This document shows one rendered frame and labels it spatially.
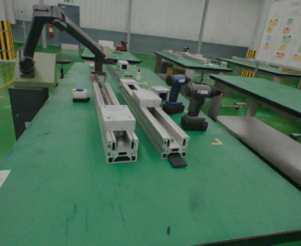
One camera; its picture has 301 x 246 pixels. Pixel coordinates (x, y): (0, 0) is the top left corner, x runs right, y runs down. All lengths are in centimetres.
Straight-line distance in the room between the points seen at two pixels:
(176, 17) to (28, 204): 1275
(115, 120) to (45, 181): 28
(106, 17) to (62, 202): 1199
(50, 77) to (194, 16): 1222
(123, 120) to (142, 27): 1191
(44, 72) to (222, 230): 143
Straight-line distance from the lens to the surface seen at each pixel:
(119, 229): 53
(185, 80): 121
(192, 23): 1340
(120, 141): 74
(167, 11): 1294
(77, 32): 136
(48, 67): 166
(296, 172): 227
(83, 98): 129
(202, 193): 66
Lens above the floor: 118
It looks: 23 degrees down
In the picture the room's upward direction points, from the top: 7 degrees clockwise
